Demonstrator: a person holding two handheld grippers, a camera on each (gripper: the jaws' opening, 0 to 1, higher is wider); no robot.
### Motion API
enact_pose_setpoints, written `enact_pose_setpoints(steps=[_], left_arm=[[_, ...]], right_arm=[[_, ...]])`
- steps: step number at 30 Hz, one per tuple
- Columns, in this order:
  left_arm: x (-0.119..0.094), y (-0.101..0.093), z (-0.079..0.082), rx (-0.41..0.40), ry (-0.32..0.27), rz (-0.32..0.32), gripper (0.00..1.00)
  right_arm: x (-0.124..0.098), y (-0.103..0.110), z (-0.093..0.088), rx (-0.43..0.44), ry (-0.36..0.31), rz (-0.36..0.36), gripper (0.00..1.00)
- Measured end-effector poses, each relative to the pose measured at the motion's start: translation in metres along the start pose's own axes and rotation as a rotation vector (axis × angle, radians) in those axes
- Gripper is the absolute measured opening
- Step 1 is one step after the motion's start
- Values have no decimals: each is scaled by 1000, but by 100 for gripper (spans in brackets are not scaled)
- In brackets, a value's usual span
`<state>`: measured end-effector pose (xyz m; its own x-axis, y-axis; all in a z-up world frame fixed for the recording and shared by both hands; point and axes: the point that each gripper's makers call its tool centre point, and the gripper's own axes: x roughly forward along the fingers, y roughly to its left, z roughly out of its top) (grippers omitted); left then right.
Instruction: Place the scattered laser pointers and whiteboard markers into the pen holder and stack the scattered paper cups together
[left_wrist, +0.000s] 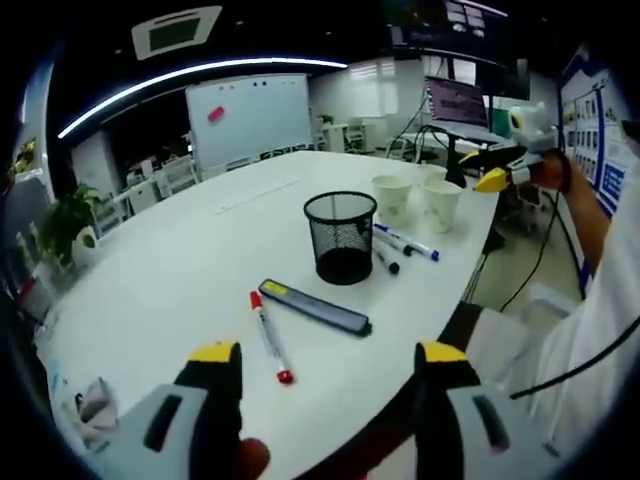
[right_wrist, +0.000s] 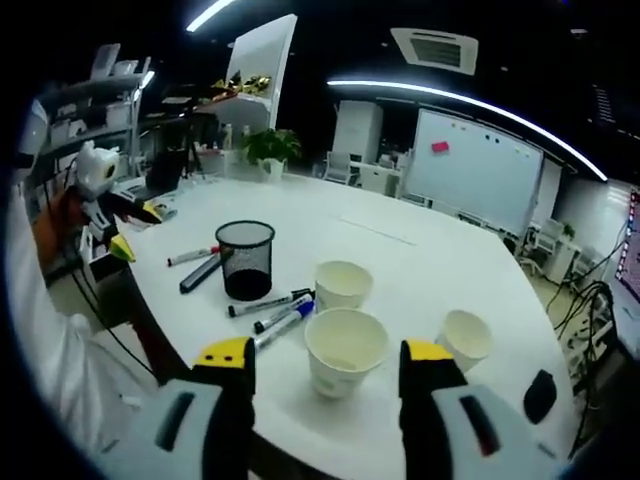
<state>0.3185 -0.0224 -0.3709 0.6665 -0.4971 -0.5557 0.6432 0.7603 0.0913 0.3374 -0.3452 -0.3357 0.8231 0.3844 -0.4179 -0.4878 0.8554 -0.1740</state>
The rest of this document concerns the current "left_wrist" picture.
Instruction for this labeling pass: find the wall poster board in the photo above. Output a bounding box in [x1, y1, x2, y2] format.
[558, 67, 632, 217]

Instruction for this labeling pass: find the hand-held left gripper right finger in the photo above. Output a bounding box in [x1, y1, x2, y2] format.
[413, 340, 557, 480]

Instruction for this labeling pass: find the potted green plant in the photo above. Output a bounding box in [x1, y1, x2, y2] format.
[35, 181, 104, 267]

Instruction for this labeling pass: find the white paper cup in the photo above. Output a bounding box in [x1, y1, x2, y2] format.
[418, 164, 448, 187]
[422, 180, 464, 235]
[371, 174, 414, 230]

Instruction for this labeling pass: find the ceiling light strip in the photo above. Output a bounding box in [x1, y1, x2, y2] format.
[56, 56, 350, 140]

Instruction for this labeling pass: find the person's right hand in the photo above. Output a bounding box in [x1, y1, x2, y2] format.
[528, 151, 575, 195]

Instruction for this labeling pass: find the computer monitor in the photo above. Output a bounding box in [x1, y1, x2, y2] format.
[424, 75, 490, 128]

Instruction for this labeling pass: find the dark grey pencil case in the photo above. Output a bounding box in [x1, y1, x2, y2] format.
[257, 278, 373, 338]

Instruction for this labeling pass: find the black whiteboard marker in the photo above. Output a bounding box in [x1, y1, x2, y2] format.
[372, 243, 402, 277]

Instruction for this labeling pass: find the person's left hand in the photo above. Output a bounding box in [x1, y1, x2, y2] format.
[238, 436, 272, 480]

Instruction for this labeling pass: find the person's white clothing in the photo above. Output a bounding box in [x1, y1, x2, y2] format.
[467, 212, 640, 454]

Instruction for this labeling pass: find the ceiling air vent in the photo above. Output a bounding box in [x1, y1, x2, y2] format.
[131, 5, 223, 62]

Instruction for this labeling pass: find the standing whiteboard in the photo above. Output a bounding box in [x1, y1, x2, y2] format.
[185, 73, 314, 172]

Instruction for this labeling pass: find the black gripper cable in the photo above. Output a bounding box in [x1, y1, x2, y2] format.
[498, 188, 587, 312]

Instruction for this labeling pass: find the red whiteboard marker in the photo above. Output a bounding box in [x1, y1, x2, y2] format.
[249, 290, 296, 387]

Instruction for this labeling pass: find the crumpled tissue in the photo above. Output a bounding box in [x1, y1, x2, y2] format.
[73, 376, 120, 437]

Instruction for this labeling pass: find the black mesh pen holder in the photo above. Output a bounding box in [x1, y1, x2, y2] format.
[303, 190, 379, 287]

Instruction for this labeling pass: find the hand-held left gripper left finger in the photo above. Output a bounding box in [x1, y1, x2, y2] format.
[97, 341, 246, 480]

